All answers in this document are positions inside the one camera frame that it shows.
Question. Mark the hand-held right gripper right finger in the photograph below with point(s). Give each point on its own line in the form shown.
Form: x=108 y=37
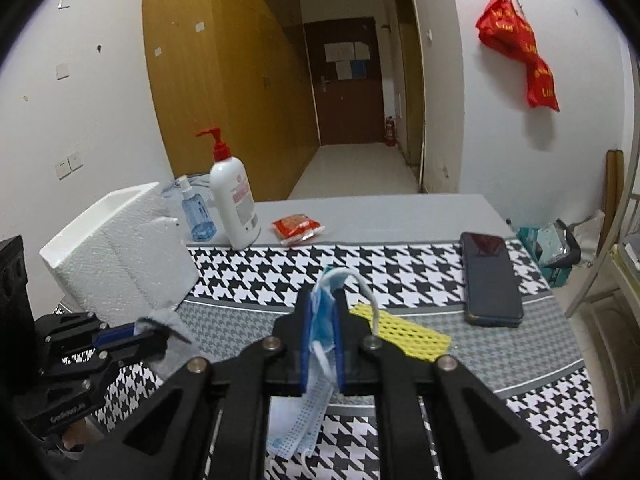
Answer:
x=340 y=345

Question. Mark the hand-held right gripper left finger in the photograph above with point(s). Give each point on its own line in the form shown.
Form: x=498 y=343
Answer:
x=302 y=340

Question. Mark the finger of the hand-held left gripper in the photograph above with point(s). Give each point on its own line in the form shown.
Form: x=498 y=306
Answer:
x=80 y=367
x=120 y=336

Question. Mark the blue face mask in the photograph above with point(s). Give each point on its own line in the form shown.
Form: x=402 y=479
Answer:
x=320 y=315

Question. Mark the grey tissue piece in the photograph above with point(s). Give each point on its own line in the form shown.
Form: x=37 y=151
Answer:
x=167 y=325

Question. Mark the yellow mesh cloth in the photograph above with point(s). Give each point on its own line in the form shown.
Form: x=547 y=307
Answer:
x=400 y=332

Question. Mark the white foam box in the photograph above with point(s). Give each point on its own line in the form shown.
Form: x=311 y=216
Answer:
x=115 y=255

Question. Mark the houndstooth grey tablecloth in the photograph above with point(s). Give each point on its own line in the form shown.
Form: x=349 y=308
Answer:
x=400 y=270

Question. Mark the red snack packet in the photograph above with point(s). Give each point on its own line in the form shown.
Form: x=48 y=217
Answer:
x=297 y=227

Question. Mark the small blue sanitizer bottle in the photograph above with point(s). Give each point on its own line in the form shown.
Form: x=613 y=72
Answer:
x=197 y=215

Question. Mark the white pump bottle red cap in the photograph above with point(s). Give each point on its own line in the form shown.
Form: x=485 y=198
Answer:
x=235 y=200

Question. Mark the black smartphone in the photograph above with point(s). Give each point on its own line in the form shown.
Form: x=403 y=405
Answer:
x=487 y=280

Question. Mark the red fire extinguisher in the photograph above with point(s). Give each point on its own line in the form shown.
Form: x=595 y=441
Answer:
x=390 y=131

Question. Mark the teal plastic package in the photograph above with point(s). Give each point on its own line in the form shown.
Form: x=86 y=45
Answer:
x=545 y=250

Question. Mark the dark brown door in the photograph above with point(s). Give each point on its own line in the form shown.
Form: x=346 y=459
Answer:
x=345 y=105

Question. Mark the wooden wardrobe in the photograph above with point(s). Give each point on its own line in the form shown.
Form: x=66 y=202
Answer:
x=215 y=85

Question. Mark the small white paper notice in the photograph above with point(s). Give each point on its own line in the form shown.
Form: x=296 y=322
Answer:
x=342 y=70

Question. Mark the blue paper notice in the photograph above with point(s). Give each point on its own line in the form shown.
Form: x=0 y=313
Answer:
x=359 y=69

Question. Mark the wooden side door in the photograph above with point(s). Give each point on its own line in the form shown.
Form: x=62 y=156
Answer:
x=410 y=75

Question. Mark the wide white paper notice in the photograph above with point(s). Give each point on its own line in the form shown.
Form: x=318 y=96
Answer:
x=345 y=51

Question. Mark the wooden boards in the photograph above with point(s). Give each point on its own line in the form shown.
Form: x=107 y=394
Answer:
x=612 y=195

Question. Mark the red plastic bags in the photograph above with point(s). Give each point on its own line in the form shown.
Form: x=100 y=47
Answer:
x=520 y=45

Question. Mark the white wall switch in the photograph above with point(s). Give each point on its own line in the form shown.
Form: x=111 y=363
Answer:
x=75 y=161
x=61 y=167

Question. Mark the white wall cover plate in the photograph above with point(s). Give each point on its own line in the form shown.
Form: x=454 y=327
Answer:
x=62 y=71

